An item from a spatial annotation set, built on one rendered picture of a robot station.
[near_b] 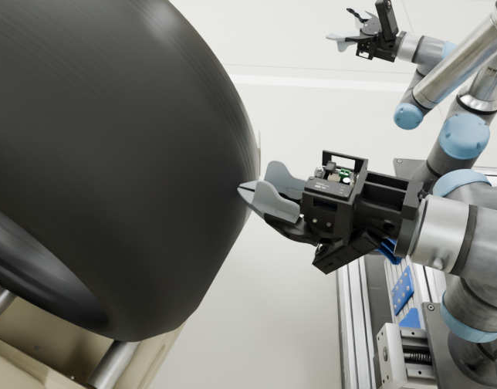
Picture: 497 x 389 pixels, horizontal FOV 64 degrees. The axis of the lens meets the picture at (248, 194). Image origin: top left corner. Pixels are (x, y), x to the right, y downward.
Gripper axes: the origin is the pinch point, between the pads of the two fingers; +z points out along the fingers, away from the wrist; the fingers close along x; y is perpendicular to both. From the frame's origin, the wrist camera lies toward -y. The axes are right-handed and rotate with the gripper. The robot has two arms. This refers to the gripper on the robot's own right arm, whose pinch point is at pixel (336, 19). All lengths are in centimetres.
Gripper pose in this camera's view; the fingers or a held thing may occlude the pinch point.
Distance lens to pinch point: 128.9
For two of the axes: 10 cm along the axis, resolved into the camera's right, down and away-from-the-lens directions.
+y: 0.7, 5.4, 8.4
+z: -8.6, -4.0, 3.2
